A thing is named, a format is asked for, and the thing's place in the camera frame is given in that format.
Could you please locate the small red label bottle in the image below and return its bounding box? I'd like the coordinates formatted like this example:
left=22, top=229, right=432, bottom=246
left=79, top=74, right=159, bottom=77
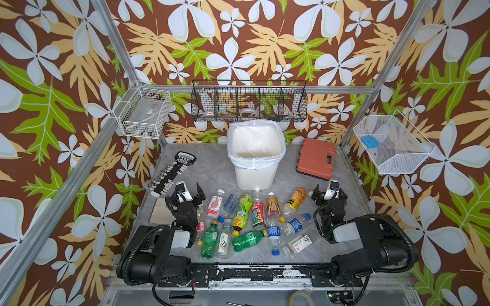
left=196, top=221, right=206, bottom=246

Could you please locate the pink label clear bottle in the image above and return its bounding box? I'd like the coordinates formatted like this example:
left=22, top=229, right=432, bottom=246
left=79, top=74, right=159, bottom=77
left=206, top=189, right=225, bottom=219

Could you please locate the orange juice bottle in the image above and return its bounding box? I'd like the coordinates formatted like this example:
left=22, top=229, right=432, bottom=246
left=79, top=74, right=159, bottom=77
left=281, top=188, right=306, bottom=218

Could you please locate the blue label water bottle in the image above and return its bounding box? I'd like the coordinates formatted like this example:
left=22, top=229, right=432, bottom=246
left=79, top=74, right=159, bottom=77
left=266, top=216, right=281, bottom=256
left=217, top=194, right=239, bottom=223

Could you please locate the brown tea bottle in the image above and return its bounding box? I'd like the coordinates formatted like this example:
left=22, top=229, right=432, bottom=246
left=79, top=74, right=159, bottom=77
left=267, top=192, right=281, bottom=218

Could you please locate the red label soda bottle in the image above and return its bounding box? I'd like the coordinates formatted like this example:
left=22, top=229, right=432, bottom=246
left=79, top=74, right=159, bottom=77
left=251, top=188, right=265, bottom=229

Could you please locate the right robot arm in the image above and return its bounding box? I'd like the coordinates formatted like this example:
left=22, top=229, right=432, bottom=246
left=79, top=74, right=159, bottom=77
left=308, top=180, right=419, bottom=285

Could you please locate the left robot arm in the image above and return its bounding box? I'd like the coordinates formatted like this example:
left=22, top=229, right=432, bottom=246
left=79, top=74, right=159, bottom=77
left=116, top=181, right=205, bottom=286

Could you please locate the clear bin liner bag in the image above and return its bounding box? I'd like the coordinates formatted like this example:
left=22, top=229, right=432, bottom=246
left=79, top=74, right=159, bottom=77
left=227, top=119, right=286, bottom=170

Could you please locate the white plastic trash bin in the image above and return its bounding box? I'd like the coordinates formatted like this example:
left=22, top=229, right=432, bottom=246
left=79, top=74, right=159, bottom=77
left=228, top=121, right=286, bottom=191

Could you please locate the black screwdriver bit holder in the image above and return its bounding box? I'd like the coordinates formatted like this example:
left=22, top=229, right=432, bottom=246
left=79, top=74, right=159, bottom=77
left=148, top=151, right=197, bottom=198

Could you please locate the blue cap water bottle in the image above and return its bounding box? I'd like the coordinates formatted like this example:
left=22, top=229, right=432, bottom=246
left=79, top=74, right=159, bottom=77
left=279, top=214, right=311, bottom=237

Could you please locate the red plastic tool case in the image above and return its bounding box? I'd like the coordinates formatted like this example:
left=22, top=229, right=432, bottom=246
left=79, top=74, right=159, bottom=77
left=296, top=138, right=336, bottom=180

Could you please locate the green soda bottle left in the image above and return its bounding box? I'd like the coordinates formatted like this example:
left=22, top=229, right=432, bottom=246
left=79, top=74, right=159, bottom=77
left=200, top=220, right=218, bottom=259

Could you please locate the green soda bottle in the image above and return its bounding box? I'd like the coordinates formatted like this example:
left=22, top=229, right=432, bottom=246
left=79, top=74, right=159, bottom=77
left=232, top=229, right=269, bottom=252
left=200, top=220, right=218, bottom=259

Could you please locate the clear bottle white label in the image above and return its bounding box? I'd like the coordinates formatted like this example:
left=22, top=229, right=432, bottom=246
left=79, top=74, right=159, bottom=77
left=281, top=232, right=322, bottom=256

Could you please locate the white label drink bottle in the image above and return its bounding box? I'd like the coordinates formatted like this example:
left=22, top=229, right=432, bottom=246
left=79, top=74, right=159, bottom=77
left=216, top=219, right=233, bottom=258

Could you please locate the tall green yellow bottle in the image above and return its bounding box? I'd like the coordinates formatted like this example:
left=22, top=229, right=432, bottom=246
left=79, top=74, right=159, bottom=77
left=232, top=193, right=253, bottom=237

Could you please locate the blue label water bottle upright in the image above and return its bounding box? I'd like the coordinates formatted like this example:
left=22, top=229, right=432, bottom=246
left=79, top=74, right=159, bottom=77
left=266, top=216, right=281, bottom=256

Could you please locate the blue object in basket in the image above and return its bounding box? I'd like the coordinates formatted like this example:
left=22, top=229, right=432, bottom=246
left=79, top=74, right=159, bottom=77
left=361, top=135, right=380, bottom=149

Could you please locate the green soda bottle middle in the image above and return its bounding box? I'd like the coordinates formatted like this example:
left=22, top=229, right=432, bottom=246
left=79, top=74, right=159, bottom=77
left=232, top=229, right=269, bottom=252

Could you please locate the white mesh basket right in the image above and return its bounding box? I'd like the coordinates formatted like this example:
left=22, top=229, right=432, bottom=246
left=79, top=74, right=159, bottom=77
left=353, top=110, right=436, bottom=176

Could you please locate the tape roll foreground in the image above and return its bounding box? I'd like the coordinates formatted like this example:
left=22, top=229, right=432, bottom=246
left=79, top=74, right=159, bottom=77
left=287, top=291, right=315, bottom=306

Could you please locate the clear tape roll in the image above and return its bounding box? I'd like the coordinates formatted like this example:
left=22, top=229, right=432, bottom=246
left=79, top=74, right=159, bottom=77
left=240, top=108, right=257, bottom=118

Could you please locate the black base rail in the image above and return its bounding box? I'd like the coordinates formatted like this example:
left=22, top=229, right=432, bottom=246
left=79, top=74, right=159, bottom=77
left=158, top=263, right=362, bottom=289

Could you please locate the white wire basket left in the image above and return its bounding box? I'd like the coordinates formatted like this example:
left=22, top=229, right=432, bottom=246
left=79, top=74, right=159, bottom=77
left=114, top=81, right=172, bottom=140

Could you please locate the black wire wall basket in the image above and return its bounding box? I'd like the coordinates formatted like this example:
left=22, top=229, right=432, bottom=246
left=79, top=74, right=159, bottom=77
left=190, top=80, right=308, bottom=122

